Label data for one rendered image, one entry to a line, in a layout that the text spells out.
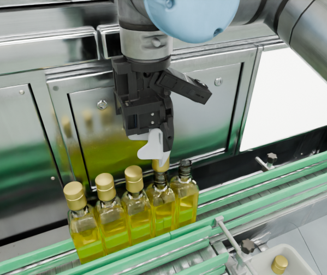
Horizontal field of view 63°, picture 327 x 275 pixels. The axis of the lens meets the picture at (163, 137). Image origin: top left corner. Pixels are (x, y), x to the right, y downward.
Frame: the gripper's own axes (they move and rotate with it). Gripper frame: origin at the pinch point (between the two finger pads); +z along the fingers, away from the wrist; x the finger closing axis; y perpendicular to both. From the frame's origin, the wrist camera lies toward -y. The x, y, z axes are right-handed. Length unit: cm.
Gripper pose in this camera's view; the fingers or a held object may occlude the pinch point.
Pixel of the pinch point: (160, 153)
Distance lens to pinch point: 52.4
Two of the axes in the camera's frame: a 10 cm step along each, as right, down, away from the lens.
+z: -0.1, 8.0, 6.1
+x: 3.7, 5.6, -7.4
